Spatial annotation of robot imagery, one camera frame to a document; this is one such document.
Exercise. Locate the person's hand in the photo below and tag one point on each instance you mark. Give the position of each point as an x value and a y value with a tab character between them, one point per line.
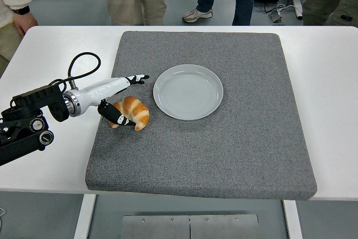
25	23

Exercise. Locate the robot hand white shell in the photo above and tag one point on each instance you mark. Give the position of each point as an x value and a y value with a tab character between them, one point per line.
95	93

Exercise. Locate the golden croissant bread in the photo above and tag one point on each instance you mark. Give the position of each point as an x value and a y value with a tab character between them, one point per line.
137	110

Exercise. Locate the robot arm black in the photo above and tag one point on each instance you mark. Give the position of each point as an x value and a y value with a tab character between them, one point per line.
28	135

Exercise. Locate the light grey round plate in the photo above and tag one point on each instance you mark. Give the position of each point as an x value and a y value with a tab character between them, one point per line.
187	93

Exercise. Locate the grey metal plate with screws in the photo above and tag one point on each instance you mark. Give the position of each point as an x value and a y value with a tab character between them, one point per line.
156	227

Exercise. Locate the black wristwatch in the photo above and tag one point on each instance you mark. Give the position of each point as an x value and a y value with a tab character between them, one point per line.
22	10

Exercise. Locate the white table leg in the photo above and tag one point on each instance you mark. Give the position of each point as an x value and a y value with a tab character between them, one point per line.
84	216
293	219

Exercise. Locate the grey felt mat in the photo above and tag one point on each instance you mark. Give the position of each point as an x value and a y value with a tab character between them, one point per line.
209	152

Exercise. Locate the grey power adapter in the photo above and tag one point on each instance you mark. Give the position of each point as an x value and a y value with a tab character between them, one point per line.
276	17

